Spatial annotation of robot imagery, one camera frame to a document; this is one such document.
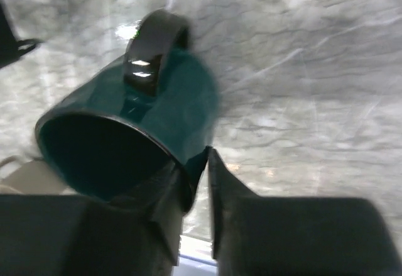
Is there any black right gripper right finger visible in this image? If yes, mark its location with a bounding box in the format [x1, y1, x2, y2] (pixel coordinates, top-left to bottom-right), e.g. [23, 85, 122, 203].
[208, 148, 401, 275]

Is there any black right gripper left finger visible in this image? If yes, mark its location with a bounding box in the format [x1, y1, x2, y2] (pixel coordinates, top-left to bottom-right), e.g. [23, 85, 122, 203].
[1, 162, 183, 275]

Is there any dark green patterned mug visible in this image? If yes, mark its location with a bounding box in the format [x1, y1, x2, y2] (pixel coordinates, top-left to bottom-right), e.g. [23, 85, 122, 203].
[35, 9, 220, 211]

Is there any olive brown small cup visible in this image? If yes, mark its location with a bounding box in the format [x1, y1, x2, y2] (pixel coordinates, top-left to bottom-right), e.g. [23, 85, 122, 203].
[1, 156, 67, 195]

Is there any black wire dish rack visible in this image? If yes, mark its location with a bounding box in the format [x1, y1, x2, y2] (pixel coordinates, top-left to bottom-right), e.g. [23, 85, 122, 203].
[0, 0, 43, 68]

